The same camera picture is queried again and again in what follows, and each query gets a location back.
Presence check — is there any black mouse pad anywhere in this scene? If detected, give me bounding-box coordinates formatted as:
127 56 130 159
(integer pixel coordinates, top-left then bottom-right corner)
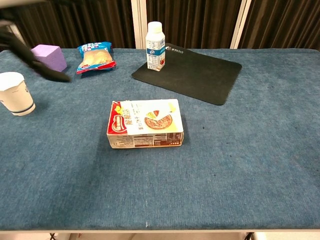
131 42 243 106

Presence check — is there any white paper cup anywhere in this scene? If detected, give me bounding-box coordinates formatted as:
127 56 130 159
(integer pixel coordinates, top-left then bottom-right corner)
0 71 36 117

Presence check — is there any black pleated curtain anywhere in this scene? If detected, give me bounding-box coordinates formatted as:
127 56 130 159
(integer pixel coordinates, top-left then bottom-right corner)
12 0 137 50
146 0 244 50
238 0 320 51

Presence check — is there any blue snack bag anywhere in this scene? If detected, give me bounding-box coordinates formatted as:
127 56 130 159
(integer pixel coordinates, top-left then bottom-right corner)
76 41 117 75

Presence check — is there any white frame post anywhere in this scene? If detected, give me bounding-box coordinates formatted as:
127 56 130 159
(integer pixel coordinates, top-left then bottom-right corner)
130 0 148 50
229 0 252 50

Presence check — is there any red white biscuit box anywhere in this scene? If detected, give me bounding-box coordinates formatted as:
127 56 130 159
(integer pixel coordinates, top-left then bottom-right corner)
106 98 185 149

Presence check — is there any blue table cloth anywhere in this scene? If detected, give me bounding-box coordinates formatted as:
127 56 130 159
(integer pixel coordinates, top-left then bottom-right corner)
0 47 320 231

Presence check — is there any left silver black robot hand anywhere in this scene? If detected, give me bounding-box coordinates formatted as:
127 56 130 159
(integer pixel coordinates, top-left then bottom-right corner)
0 9 73 83

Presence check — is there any purple foam cube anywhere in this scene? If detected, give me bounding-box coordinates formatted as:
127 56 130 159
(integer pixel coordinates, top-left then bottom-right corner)
30 44 68 73

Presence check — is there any white milk bottle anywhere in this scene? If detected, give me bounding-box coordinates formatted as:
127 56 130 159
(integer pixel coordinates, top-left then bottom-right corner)
145 21 167 72

